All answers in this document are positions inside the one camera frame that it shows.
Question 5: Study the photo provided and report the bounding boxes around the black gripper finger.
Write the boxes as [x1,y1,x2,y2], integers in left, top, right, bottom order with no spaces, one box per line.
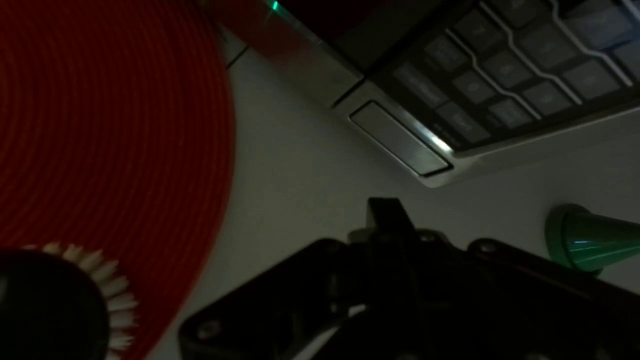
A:
[369,198,417,251]

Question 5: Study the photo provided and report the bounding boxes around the green cone object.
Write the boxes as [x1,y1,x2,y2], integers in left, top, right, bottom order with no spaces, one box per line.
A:
[544,205,640,274]

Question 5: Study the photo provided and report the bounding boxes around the red round placemat on counter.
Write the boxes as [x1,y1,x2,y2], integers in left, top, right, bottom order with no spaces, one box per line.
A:
[0,0,234,360]

